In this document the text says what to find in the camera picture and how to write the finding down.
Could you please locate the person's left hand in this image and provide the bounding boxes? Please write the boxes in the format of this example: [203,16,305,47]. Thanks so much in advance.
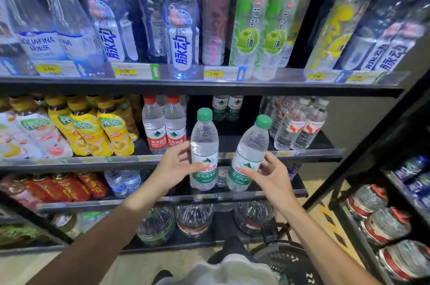
[151,140,211,196]

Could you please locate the person's right hand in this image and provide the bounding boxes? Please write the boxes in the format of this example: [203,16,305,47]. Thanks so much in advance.
[240,151,298,213]

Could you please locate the cluster of white cap bottles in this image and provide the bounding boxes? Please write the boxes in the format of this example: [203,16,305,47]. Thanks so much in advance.
[260,95,331,151]

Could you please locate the black shopping basket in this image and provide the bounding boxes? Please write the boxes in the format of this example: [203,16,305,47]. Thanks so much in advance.
[250,224,323,285]

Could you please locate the black opposite shelf unit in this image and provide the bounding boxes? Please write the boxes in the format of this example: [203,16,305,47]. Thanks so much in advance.
[302,70,430,285]

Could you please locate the person's right forearm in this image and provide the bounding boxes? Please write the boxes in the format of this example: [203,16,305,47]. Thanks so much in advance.
[279,199,383,285]

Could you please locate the person's left forearm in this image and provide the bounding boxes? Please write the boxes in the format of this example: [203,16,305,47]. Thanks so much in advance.
[25,184,165,285]

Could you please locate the row of small clear water bottles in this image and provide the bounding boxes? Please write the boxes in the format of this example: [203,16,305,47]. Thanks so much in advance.
[104,166,229,199]

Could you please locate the large red cap water bottle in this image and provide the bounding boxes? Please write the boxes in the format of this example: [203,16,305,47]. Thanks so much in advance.
[378,239,430,282]
[346,184,389,219]
[361,207,412,245]

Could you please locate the person's light grey shirt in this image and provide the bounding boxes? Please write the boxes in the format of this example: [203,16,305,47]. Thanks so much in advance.
[156,254,281,285]

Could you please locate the rows of blue label water bottles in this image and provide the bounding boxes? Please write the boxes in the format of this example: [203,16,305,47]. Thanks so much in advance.
[393,155,430,208]

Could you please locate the green label clear drink bottle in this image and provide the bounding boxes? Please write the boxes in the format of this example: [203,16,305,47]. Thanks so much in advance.
[252,0,302,81]
[229,0,269,79]

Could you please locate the pink label drink bottle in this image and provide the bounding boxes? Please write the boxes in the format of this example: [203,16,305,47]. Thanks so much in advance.
[201,0,232,66]

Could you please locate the yellow label clear drink bottle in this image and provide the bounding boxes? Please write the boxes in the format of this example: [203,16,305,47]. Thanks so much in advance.
[304,0,377,77]
[279,0,315,68]

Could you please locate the tall light blue water bottle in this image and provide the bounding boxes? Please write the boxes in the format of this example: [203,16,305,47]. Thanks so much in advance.
[0,0,66,62]
[37,0,105,67]

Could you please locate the row of yellow cap tea bottles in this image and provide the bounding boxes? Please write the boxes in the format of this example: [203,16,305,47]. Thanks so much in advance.
[0,94,143,161]

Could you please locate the row of red wrapped drink bottles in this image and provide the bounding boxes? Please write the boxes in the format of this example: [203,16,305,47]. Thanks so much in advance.
[0,172,108,210]

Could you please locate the row of dark blue drink bottles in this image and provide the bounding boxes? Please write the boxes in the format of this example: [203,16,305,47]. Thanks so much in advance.
[82,0,201,79]

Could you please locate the cluster of white blue label drinks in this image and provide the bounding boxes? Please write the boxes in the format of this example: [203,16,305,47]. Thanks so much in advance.
[339,0,430,72]

